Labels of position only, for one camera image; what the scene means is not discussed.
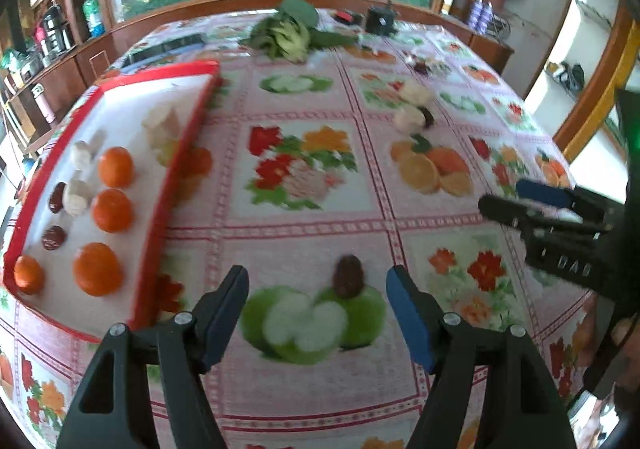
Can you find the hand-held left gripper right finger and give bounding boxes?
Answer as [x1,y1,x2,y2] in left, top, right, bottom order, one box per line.
[386,265,576,449]

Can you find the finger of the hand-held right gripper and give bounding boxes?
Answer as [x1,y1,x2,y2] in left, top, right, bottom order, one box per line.
[516,179,626,230]
[478,194,615,287]

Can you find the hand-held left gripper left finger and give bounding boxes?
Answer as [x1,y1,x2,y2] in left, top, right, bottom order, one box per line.
[57,265,250,449]

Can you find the orange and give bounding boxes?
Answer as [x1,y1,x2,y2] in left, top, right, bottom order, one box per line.
[91,188,135,233]
[72,242,124,297]
[97,146,135,188]
[13,255,46,295]

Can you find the red-rimmed white tray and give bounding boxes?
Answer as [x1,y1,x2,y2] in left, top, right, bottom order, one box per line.
[2,60,223,345]

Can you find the person's right hand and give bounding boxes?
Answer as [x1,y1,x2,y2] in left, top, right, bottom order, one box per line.
[612,319,636,355]

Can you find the black shoes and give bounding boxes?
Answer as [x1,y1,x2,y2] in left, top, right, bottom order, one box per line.
[545,61,586,90]

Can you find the printed floral tablecloth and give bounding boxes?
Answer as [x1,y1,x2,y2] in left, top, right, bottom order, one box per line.
[0,8,593,449]

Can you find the purple bottles pack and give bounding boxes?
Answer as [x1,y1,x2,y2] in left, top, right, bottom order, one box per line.
[468,0,496,30]

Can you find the small black box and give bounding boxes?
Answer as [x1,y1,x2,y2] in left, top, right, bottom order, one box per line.
[366,4,401,36]

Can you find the leafy green vegetable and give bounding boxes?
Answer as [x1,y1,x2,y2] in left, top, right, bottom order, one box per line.
[239,0,361,64]

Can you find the dark rectangular remote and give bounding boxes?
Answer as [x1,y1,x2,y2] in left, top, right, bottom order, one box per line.
[121,32,207,67]

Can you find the pink thermos bottle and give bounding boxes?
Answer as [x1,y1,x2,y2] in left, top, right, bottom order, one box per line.
[31,84,56,124]

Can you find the large green-blue bottle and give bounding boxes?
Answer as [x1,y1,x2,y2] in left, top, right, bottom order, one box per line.
[82,0,106,37]

